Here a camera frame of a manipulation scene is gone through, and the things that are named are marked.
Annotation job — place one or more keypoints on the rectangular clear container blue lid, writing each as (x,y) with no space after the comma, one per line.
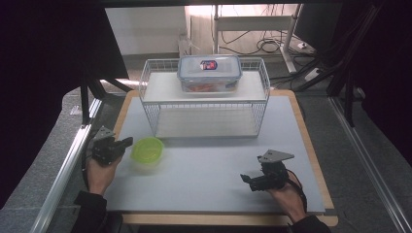
(194,69)

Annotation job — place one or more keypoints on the person's right hand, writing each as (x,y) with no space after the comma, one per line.
(286,199)

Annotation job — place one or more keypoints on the wooden table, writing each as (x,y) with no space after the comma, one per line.
(226,220)

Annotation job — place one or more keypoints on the person's left hand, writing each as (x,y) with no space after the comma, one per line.
(100,176)

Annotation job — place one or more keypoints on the black metal stand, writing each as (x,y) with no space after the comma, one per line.
(350,97)
(85,100)

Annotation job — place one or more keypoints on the grey table mat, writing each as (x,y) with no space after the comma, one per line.
(200,181)

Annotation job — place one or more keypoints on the white desk frame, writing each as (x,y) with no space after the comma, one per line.
(252,22)

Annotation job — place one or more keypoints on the white power strip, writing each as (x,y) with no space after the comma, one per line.
(312,74)

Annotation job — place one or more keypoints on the round container with green lid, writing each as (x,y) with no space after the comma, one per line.
(147,149)

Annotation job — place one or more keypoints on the dark monitor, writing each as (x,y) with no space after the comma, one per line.
(317,26)

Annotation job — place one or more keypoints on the aluminium rail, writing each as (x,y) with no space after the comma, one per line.
(369,168)
(61,174)

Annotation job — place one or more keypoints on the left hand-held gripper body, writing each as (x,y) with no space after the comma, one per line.
(105,150)

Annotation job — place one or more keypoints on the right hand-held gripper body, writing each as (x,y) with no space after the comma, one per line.
(273,171)

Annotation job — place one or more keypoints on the black curtain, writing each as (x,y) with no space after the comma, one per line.
(388,81)
(42,64)

